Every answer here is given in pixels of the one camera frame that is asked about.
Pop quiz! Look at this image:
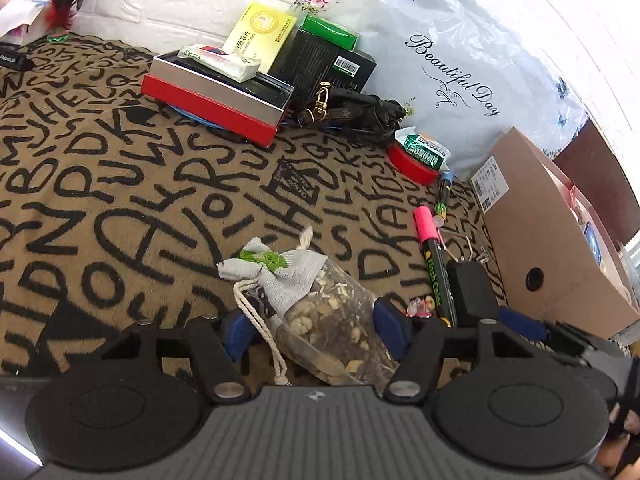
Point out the green box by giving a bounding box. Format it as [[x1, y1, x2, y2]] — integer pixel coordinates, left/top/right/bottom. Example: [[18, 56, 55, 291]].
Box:
[[300, 14, 361, 52]]

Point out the white tissue pack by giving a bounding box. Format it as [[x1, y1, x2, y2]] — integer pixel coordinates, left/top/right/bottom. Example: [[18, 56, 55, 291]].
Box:
[[178, 44, 262, 82]]

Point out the pink capped black marker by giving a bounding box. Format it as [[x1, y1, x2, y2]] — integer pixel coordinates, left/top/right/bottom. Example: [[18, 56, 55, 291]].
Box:
[[413, 206, 459, 328]]

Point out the black cardboard box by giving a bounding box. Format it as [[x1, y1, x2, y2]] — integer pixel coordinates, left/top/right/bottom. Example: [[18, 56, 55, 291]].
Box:
[[268, 27, 378, 106]]

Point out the letter printed brown cloth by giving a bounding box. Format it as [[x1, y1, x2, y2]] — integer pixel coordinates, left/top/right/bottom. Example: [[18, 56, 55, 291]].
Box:
[[0, 32, 508, 386]]

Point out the person's right hand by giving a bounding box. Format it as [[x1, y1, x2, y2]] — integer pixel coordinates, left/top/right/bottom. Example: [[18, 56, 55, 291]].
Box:
[[595, 395, 640, 480]]

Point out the grey drawstring cloth pouch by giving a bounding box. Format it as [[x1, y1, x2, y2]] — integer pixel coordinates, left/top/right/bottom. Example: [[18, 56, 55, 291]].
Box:
[[216, 226, 331, 387]]

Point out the pink and white packet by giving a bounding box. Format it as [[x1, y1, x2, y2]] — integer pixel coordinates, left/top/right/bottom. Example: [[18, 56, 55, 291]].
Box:
[[0, 0, 51, 43]]

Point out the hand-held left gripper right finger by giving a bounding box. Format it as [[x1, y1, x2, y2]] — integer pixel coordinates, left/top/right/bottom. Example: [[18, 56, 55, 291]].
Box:
[[372, 296, 537, 404]]

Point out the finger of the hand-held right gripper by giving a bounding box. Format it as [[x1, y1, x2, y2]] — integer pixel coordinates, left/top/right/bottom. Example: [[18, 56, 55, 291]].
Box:
[[497, 306, 551, 342], [445, 259, 499, 330]]

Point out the black leather bag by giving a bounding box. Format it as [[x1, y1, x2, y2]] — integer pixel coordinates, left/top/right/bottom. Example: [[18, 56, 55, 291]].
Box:
[[296, 82, 408, 147]]

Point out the metal binder clip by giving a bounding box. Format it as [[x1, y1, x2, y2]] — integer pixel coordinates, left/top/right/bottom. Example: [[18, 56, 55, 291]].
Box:
[[442, 232, 493, 265]]

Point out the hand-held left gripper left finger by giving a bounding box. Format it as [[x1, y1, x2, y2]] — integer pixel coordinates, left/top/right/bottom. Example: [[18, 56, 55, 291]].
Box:
[[101, 311, 252, 405]]

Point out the red and silver box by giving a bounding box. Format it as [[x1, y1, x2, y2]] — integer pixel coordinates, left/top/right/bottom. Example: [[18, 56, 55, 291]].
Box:
[[140, 51, 295, 148]]

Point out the clear dried herb packet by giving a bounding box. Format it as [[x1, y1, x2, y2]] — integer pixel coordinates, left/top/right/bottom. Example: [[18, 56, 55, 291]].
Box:
[[272, 257, 401, 387]]

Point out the white floral pillow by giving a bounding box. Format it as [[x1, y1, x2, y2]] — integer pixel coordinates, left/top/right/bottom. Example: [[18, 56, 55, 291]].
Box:
[[287, 0, 591, 183]]

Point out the yellow box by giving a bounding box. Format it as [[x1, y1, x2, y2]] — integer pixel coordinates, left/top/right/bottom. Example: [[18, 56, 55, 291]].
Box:
[[220, 2, 298, 68]]

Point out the small pink charm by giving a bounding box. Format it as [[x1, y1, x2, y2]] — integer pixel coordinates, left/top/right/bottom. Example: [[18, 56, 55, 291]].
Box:
[[406, 296, 437, 319]]

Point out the green tissue pack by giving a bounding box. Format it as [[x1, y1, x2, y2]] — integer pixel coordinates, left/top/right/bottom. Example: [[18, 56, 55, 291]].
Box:
[[394, 126, 452, 172]]

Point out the blue capped black pen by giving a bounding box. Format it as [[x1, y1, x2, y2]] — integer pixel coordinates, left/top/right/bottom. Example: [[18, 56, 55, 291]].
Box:
[[432, 170, 455, 231]]

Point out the black device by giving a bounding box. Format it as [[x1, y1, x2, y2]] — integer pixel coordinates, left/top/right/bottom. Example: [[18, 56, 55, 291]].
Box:
[[0, 46, 33, 73]]

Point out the brown cardboard box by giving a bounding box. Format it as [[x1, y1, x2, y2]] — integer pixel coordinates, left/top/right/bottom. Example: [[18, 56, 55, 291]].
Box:
[[470, 126, 640, 341]]

